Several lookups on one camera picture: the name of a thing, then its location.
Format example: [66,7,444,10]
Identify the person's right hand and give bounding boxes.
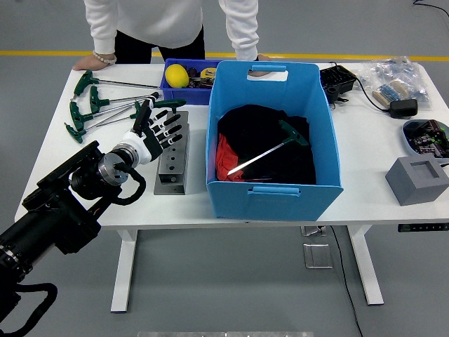
[72,54,108,72]

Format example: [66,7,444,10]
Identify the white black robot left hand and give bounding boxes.
[121,91,184,165]

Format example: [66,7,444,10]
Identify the person's left hand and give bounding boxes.
[247,53,273,77]

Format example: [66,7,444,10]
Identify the grey metal tool stand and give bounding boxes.
[153,110,191,196]

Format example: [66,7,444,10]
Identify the small green T-handle wrench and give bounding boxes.
[154,98,187,116]

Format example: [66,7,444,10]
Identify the large green T-handle wrench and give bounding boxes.
[227,119,309,176]

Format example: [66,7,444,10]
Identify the large light blue box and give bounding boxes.
[205,60,344,223]

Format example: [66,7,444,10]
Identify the small dark blue bin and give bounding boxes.
[159,58,222,106]

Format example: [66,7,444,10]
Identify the dark electronic parts pile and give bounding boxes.
[187,66,215,89]

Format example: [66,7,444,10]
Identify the yellow lemon-shaped ball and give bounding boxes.
[164,64,189,88]

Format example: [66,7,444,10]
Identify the black plastic tray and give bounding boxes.
[318,65,358,105]

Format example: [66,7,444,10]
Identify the black cloth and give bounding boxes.
[215,104,317,186]

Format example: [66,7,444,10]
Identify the red cloth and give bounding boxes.
[213,133,246,183]

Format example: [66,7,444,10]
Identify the clear plastic parts bags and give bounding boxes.
[357,56,432,110]

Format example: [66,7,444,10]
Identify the white table leg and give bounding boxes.
[347,225,384,306]
[110,230,138,313]

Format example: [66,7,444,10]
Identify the beige resistor tape strip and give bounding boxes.
[372,79,410,108]

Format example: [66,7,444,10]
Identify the black power adapter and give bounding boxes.
[389,99,419,119]

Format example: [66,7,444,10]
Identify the light blue oval parts tray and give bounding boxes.
[401,119,449,161]

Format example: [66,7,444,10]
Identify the grey block with square recess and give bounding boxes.
[384,156,449,207]

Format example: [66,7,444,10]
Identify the square metal floor plate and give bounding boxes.
[302,243,333,270]

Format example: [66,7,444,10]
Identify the black table control panel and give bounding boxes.
[397,223,449,233]

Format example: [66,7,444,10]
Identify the bead bracelet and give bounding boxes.
[92,51,117,65]

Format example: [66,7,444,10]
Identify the black adapter cord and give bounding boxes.
[354,77,393,114]

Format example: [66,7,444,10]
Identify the thin black cable loop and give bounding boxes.
[412,0,449,18]

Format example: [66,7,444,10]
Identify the small metal floor bracket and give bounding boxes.
[300,225,327,237]

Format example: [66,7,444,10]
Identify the black floor cable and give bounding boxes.
[329,226,364,337]

